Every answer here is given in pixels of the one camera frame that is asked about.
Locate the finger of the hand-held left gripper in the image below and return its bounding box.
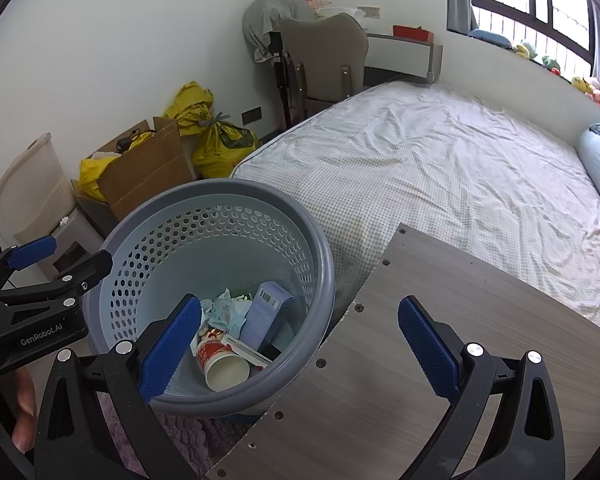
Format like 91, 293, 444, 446
0, 236, 57, 293
0, 250, 113, 311

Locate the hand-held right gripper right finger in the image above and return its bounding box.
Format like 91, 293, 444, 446
398, 296, 566, 480

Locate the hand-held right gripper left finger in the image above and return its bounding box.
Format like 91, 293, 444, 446
32, 294, 202, 480

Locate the red white paper cup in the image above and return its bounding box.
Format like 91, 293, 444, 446
196, 337, 251, 393

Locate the light blue wrapper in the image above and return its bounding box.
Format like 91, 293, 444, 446
200, 287, 253, 338

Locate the white red paper wrapper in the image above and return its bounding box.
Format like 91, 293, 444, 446
220, 335, 273, 368

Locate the light blue carton box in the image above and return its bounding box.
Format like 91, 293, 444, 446
240, 281, 296, 353

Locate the grey perforated plastic waste basket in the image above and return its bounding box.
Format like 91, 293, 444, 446
82, 178, 337, 418

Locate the person's left hand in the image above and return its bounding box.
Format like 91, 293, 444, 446
11, 366, 37, 455

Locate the grey plastic stool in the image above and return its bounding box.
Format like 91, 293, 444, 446
12, 205, 111, 281

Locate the beige plastic storage bin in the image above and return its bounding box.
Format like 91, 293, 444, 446
0, 132, 78, 248

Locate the yellow plastic bag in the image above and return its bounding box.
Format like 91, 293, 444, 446
78, 155, 121, 203

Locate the brown cardboard box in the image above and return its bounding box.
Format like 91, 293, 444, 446
72, 116, 196, 221

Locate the large yellow woven sack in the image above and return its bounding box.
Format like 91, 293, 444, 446
192, 112, 261, 180

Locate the small yellow woven sack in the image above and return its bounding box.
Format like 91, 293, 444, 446
162, 81, 216, 136

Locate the bed with checked sheet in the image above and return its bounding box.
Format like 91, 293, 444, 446
230, 80, 600, 341

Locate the black fan stand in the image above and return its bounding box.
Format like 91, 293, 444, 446
267, 32, 301, 131

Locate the white grey desk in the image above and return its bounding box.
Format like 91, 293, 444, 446
362, 34, 443, 83

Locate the grey cloth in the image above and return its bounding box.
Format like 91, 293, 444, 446
242, 0, 316, 63

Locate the beige upholstered chair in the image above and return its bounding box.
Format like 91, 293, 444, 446
280, 11, 370, 111

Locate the red box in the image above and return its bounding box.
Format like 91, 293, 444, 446
392, 24, 435, 42

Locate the blue cushion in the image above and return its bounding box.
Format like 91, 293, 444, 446
467, 28, 513, 48

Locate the black charger cable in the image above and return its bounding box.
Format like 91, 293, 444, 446
116, 130, 156, 153

